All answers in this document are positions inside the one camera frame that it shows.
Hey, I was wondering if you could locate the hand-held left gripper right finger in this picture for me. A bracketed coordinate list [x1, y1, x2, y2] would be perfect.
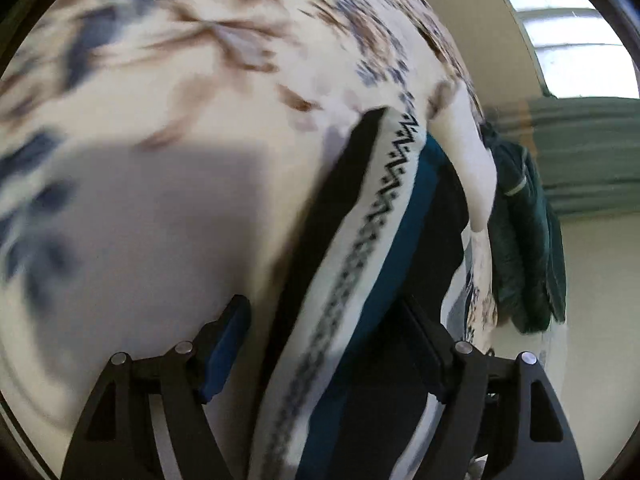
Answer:
[400, 296, 585, 480]

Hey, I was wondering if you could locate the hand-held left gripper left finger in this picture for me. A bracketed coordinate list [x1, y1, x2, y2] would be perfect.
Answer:
[60, 294, 252, 480]

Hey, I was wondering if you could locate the black sweater with zigzag band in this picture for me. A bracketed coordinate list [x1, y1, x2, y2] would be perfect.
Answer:
[247, 107, 475, 480]

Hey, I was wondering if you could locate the dark green jacket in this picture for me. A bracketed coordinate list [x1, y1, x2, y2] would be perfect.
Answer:
[479, 121, 569, 335]

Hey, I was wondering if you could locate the floral cream blanket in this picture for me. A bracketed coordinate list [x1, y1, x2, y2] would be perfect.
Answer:
[0, 0, 501, 480]

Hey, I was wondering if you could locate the white folded cloth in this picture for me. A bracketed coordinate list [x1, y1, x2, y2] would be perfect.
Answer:
[426, 79, 499, 235]

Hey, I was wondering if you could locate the green curtain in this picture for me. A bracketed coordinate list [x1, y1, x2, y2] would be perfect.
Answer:
[492, 96, 640, 219]

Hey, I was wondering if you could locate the window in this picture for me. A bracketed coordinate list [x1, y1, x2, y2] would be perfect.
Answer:
[479, 0, 640, 101]

